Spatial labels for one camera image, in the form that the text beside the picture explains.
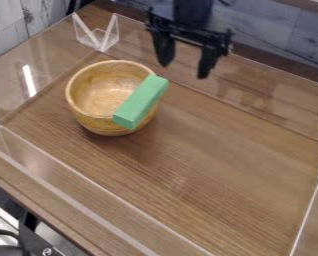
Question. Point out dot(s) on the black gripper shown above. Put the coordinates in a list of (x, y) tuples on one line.
[(187, 24)]

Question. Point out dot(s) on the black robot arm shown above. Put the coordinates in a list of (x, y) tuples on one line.
[(191, 3)]

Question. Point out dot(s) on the green rectangular block stick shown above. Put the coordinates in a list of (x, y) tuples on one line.
[(139, 103)]

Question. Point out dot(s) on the wooden bowl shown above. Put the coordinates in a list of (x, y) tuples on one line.
[(98, 89)]

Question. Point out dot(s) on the clear acrylic tray wall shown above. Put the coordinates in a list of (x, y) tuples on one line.
[(101, 221)]

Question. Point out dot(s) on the black table leg bracket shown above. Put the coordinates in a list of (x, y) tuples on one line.
[(43, 241)]

